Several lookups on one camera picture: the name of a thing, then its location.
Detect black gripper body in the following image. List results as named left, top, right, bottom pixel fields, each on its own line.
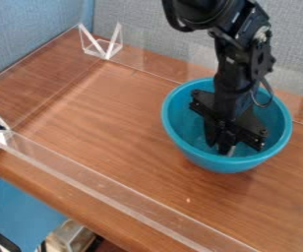
left=189, top=89, right=268, bottom=151

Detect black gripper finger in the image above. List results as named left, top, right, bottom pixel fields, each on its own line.
left=217, top=128, right=237, bottom=156
left=204, top=117, right=221, bottom=147

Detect plush mushroom toy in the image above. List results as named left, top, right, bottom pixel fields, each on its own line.
left=228, top=146, right=236, bottom=157

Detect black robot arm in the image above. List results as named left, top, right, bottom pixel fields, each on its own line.
left=161, top=0, right=276, bottom=156

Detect blue plastic bowl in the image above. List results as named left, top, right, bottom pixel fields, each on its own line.
left=161, top=77, right=294, bottom=173

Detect clear acrylic back barrier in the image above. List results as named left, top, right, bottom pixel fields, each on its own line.
left=113, top=44, right=303, bottom=124

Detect clear acrylic barrier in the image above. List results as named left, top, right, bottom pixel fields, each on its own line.
left=0, top=116, right=257, bottom=252
left=113, top=44, right=303, bottom=124

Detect clear acrylic front barrier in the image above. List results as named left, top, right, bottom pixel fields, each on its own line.
left=0, top=116, right=257, bottom=252

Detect clear acrylic corner bracket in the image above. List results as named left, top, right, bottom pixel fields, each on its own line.
left=78, top=23, right=122, bottom=60

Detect metal table leg frame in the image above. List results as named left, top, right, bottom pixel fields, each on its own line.
left=35, top=220, right=97, bottom=252

